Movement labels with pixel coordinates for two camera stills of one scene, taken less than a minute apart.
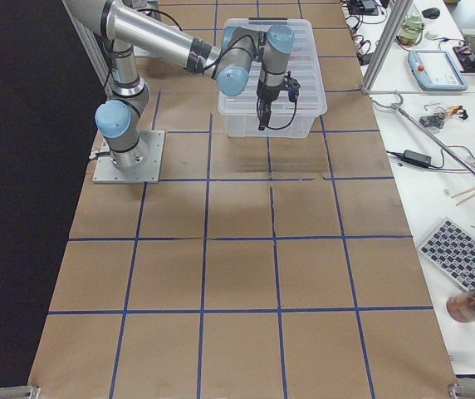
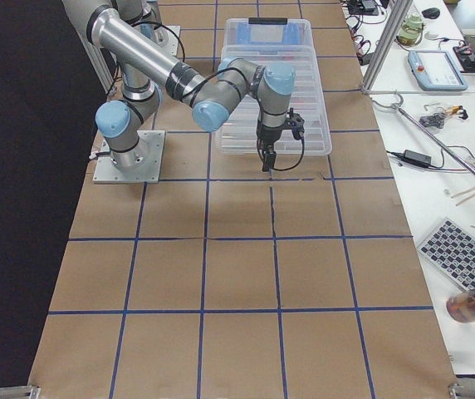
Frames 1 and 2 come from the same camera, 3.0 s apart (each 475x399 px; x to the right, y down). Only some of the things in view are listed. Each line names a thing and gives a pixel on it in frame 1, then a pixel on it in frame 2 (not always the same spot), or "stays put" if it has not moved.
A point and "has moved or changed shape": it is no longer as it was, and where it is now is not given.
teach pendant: [434, 71] stays put
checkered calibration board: [463, 257] stays put
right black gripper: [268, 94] → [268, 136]
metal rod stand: [396, 106] stays put
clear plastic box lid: [303, 65] has moved or changed shape
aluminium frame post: [394, 24] stays put
